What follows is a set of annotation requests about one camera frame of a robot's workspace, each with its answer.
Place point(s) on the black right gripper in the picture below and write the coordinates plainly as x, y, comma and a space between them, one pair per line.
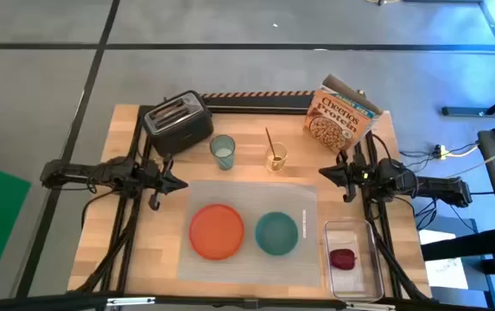
359, 173

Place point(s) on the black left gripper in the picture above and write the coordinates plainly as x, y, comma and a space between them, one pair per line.
154, 179

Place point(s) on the orange Cheerios cereal box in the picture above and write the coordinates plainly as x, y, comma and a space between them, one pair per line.
338, 121

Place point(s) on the teal faceted plastic cup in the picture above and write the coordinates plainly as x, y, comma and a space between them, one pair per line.
222, 152

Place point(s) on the gold metal spoon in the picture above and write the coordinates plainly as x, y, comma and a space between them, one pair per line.
270, 140

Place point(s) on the dark red apple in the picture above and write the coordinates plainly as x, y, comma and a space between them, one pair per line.
343, 259

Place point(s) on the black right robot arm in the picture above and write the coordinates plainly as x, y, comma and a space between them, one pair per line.
437, 188

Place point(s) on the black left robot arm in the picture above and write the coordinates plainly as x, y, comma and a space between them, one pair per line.
70, 173

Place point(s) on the clear drinking glass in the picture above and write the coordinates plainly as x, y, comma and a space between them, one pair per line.
282, 160

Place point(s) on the black two-slot toaster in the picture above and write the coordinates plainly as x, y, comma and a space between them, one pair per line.
178, 125

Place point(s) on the orange round plate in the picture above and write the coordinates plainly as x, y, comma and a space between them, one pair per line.
216, 232

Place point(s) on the grey woven placemat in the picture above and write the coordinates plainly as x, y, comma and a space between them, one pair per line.
247, 194

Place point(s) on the teal green bowl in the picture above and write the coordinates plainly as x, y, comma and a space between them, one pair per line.
276, 233

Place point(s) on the power plug block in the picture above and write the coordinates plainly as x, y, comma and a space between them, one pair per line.
439, 151

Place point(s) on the clear rectangular plastic container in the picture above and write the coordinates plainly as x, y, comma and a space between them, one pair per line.
350, 283

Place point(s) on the orange black hazard strip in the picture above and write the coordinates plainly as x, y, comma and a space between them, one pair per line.
255, 93

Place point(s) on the dark metal floor stand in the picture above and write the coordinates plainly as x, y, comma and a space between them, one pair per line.
463, 111

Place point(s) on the white paper sheet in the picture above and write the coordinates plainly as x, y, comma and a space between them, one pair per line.
443, 268

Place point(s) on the black aluminium table frame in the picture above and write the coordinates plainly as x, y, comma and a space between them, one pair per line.
251, 104

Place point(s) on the silver metal bracket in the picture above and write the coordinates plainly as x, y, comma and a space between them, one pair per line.
130, 301
370, 307

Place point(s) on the black frame crossbar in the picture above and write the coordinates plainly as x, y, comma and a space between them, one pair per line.
35, 302

